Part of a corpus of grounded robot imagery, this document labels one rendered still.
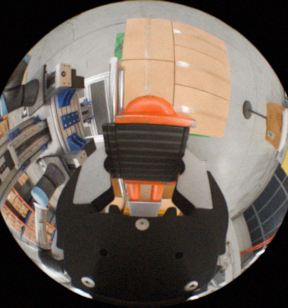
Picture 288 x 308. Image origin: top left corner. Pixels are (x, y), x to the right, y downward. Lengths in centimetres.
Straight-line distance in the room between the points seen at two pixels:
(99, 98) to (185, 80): 91
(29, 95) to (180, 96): 95
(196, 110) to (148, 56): 58
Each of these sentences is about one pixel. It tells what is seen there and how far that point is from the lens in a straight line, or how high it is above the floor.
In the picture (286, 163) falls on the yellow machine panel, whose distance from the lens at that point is 729.
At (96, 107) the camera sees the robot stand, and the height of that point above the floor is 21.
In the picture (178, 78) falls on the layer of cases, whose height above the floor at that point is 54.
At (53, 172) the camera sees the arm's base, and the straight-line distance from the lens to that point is 61.
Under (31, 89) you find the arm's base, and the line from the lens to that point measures 58.
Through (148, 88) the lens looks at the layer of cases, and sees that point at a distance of 78.
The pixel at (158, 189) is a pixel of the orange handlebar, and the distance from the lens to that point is 16.
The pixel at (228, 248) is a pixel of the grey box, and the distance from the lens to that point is 134.
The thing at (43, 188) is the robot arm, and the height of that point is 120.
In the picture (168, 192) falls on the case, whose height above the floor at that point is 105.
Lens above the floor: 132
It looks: 58 degrees down
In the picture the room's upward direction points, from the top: 177 degrees counter-clockwise
